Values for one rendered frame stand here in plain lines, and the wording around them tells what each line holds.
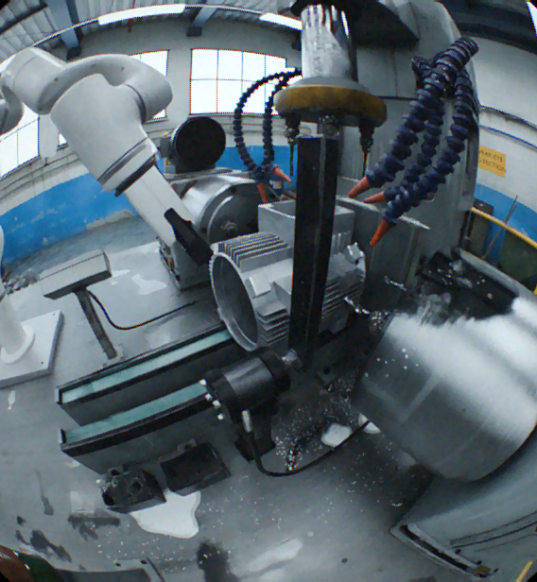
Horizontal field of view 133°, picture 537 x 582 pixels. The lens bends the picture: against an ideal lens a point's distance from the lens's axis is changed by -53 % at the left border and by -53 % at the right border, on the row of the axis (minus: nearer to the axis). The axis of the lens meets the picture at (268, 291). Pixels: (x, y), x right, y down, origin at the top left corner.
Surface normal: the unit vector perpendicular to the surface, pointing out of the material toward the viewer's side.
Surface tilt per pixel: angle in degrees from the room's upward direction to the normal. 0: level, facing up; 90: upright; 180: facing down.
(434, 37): 90
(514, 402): 50
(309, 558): 0
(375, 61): 90
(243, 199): 90
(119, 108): 80
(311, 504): 0
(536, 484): 89
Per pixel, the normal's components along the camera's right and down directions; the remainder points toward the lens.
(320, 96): -0.39, 0.51
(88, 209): 0.50, 0.48
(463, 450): -0.81, 0.18
